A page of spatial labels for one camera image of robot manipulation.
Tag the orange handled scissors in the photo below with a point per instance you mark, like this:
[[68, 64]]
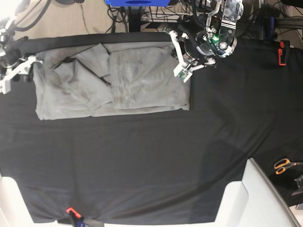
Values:
[[282, 165]]

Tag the blue clamp on frame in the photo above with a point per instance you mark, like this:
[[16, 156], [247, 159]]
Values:
[[269, 27]]

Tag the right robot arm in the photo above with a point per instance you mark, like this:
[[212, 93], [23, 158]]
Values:
[[9, 10]]

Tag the black metal stand column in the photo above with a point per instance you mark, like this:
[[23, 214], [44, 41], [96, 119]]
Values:
[[134, 14]]

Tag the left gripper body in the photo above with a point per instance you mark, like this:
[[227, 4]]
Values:
[[200, 48]]

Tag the red black clamp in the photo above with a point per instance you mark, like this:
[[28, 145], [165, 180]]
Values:
[[283, 52], [76, 219]]

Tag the white base housing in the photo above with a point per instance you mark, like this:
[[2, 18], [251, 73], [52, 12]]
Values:
[[253, 202], [13, 211]]

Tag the red black clamp bottom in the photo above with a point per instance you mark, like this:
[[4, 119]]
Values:
[[76, 219]]

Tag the blue plastic box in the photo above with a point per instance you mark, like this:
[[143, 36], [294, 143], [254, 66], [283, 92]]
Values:
[[139, 3]]

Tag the grey T-shirt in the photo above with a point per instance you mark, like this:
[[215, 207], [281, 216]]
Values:
[[108, 79]]

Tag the red black clamp right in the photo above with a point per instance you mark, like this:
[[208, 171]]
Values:
[[283, 52]]

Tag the white power strip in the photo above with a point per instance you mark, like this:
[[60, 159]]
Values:
[[160, 17]]

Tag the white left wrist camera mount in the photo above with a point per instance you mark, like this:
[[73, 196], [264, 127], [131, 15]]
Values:
[[186, 63]]

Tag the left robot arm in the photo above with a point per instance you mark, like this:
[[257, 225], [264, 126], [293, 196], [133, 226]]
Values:
[[213, 39]]

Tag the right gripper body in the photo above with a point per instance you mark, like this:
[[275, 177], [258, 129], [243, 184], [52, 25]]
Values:
[[10, 52]]

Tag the black table cloth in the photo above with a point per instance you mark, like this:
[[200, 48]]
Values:
[[163, 168]]

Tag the small black metal bracket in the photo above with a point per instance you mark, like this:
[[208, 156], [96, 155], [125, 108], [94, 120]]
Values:
[[299, 183]]

